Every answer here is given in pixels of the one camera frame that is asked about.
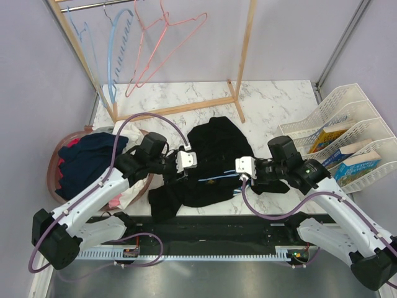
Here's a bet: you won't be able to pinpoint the blue wavy plastic hanger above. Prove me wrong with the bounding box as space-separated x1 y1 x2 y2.
107 8 134 104

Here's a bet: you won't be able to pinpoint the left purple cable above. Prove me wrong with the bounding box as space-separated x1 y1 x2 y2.
28 113 192 274

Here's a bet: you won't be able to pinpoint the navy garment in basket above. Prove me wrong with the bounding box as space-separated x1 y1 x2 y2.
55 132 115 201

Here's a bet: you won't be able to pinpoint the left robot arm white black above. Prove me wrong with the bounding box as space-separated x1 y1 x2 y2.
32 132 197 270

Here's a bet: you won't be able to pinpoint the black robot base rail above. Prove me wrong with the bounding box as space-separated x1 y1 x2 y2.
83 212 342 257

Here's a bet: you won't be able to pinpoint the white slotted cable duct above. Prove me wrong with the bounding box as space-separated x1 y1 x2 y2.
76 245 291 262

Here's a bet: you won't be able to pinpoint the light blue wire hanger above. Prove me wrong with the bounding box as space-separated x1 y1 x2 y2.
197 170 242 196

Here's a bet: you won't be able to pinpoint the white plastic file organizer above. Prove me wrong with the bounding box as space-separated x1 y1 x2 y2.
275 83 396 193

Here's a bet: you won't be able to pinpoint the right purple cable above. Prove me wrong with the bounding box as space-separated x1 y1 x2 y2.
240 175 397 288

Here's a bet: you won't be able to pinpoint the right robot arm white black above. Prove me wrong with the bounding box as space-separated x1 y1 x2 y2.
235 135 396 291

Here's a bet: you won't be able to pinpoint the light blue cover book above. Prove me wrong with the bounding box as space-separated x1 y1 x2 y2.
334 151 381 187

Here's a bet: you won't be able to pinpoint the pink laundry basket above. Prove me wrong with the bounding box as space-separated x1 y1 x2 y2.
46 125 153 214

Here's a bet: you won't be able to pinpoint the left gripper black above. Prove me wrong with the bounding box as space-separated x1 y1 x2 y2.
148 148 188 184

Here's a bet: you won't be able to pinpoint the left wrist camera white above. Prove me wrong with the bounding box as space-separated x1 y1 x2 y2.
176 151 197 173

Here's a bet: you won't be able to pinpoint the black t shirt with daisy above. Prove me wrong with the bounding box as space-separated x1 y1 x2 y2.
147 116 291 223

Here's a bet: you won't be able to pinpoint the thin blue wire hanger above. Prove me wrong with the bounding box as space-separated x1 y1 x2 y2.
67 7 107 107

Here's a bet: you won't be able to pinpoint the blue book tan pages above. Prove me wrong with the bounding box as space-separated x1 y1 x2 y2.
322 138 373 169

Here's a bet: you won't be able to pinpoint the purple cable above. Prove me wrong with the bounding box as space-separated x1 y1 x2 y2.
28 113 192 274
240 175 397 288

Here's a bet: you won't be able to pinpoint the pink garment in basket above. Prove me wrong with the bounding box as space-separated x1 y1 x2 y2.
107 194 122 209

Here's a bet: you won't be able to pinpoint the wooden clothes rack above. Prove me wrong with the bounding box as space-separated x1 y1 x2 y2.
48 0 258 124

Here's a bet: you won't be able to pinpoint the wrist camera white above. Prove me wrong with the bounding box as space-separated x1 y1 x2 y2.
176 151 197 173
235 156 256 179

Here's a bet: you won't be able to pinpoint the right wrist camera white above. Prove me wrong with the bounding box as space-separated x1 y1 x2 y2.
235 156 256 179

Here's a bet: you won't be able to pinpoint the yellow blue book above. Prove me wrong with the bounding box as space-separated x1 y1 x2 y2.
308 120 355 154

